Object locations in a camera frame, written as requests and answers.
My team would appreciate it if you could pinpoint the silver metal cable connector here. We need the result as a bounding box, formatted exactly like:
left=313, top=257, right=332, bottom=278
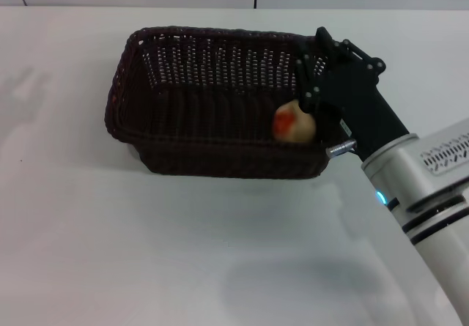
left=325, top=138, right=358, bottom=158

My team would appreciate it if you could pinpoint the beige and orange peach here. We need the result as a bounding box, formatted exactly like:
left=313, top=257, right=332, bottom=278
left=271, top=99, right=317, bottom=144

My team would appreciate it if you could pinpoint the silver vented wrist camera box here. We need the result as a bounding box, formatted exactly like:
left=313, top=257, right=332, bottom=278
left=417, top=118, right=469, bottom=204

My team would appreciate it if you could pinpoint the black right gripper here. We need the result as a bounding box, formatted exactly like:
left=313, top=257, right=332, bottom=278
left=294, top=26, right=410, bottom=160

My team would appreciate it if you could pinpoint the dark brown woven basket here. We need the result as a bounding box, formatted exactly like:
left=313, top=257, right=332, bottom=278
left=106, top=26, right=353, bottom=179

